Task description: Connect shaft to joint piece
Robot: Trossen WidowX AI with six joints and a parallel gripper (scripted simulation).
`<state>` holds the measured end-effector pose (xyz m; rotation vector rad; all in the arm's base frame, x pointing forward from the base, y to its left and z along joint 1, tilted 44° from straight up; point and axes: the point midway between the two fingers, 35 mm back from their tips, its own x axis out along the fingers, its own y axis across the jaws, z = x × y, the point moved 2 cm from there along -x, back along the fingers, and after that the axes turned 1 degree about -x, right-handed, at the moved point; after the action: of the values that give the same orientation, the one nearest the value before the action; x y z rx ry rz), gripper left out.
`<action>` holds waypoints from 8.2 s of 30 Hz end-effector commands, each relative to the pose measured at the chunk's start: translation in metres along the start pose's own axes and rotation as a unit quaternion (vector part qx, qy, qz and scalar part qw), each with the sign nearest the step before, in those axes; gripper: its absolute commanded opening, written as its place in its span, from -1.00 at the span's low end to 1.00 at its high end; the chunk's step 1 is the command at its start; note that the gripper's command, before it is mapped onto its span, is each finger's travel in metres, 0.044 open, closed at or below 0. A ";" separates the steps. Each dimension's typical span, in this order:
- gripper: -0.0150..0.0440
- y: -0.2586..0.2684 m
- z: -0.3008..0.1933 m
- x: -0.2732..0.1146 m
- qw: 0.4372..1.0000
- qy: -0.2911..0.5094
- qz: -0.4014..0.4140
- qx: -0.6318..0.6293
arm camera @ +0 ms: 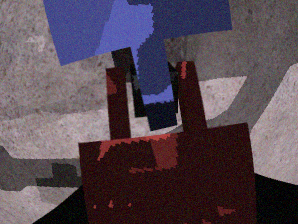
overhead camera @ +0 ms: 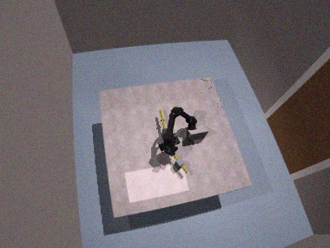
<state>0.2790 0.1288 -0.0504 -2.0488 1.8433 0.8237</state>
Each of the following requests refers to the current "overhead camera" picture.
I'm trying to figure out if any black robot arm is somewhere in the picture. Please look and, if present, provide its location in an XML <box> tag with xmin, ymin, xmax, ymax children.
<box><xmin>163</xmin><ymin>107</ymin><xmax>197</xmax><ymax>154</ymax></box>

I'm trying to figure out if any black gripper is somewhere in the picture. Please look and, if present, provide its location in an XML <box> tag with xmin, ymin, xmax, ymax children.
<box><xmin>159</xmin><ymin>137</ymin><xmax>180</xmax><ymax>151</ymax></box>

